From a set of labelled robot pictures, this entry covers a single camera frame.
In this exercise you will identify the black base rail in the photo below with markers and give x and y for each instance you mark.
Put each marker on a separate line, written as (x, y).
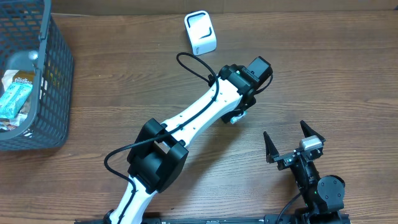
(267, 219)

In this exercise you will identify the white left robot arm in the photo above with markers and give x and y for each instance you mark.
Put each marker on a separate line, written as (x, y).
(158, 155)

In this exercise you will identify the yellow liquid glass bottle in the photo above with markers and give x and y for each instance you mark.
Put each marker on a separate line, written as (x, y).
(33, 55)

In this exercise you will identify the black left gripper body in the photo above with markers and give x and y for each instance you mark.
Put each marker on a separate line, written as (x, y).
(228, 117)

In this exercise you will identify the teal snack packet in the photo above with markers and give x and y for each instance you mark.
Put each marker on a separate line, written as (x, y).
(13, 99)

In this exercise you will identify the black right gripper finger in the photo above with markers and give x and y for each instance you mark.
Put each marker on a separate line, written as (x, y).
(271, 151)
(308, 131)

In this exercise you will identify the green white yogurt cup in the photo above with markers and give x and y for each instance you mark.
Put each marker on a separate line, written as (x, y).
(236, 118)

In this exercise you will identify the brown white snack bag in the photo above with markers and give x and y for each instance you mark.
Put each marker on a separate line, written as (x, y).
(19, 76)

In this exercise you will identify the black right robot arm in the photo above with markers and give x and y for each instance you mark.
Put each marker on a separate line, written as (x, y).
(323, 196)

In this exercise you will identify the white barcode scanner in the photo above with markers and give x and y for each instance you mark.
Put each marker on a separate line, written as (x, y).
(201, 33)

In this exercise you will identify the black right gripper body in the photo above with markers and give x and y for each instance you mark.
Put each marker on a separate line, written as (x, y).
(303, 175)

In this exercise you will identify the grey plastic mesh basket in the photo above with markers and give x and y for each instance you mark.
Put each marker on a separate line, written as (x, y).
(26, 26)

